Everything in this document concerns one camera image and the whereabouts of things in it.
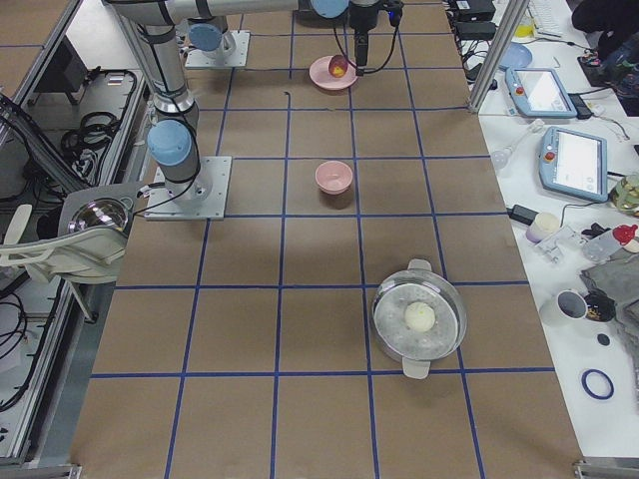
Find aluminium frame post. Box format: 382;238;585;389
468;0;529;114

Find black bowl with snacks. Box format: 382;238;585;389
584;291;616;322

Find baby bottle red cap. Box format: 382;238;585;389
582;225;638;262

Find white steamed bun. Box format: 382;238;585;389
403;301;436;332

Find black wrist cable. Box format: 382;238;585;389
330;14;403;77

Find teach pendant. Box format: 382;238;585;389
504;68;577;119
538;127;608;203

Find red yellow apple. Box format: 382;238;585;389
327;55;349;79

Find glass jar green contents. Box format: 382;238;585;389
609;174;639;218

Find light blue plate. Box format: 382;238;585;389
498;42;533;71

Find steel steamer pot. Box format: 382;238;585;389
371;258;467;380

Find lower teach pendant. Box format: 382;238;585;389
538;127;608;203

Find glass dome lid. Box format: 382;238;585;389
67;198;130;234

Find small black disc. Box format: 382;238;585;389
597;333;611;346

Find upper teach pendant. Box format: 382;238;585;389
504;68;577;119

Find purple white cup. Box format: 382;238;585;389
525;212;560;243

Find pink bowl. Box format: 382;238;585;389
315;161;353;195

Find grey folded cloth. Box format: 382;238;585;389
581;253;638;356

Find pink plate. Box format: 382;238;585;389
309;55;357;91

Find black power adapter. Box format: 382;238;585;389
506;205;538;226

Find white mug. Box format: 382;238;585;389
539;289;588;326

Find blue rubber ring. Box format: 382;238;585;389
580;368;615;401

